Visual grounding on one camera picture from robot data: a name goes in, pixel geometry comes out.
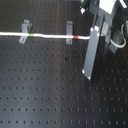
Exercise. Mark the long dark flat gripper finger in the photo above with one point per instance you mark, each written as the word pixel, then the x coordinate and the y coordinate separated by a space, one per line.
pixel 92 47

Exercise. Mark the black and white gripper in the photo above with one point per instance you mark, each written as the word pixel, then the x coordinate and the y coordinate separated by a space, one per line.
pixel 104 12

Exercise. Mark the grey bracket with white cable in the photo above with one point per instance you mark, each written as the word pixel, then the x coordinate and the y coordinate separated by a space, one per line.
pixel 119 39

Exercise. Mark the right grey cable clip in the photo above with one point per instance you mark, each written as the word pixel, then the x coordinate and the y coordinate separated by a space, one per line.
pixel 69 31

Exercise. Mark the grey cable clip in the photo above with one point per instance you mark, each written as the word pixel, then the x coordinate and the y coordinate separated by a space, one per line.
pixel 26 28
pixel 69 31

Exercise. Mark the left grey cable clip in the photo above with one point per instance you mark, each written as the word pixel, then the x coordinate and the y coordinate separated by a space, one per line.
pixel 26 28

